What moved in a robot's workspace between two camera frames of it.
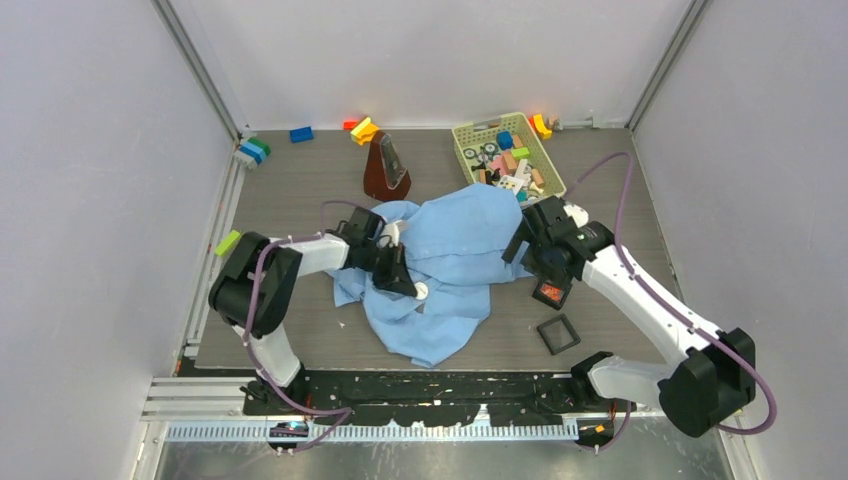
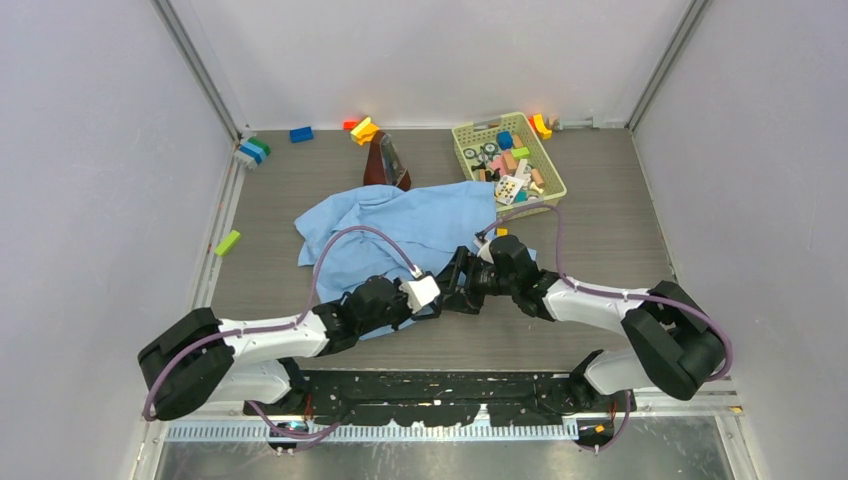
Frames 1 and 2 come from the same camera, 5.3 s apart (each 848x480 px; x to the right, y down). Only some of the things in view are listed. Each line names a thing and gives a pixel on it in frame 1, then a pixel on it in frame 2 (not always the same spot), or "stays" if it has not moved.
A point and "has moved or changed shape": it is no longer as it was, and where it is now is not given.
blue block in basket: (504, 139) stays
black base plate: (423, 397) stays
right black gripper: (522, 234) -> (466, 300)
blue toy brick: (301, 134) stays
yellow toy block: (364, 131) stays
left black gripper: (395, 276) -> (406, 309)
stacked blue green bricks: (255, 148) stays
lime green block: (228, 243) stays
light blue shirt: (453, 253) has moved or changed shape
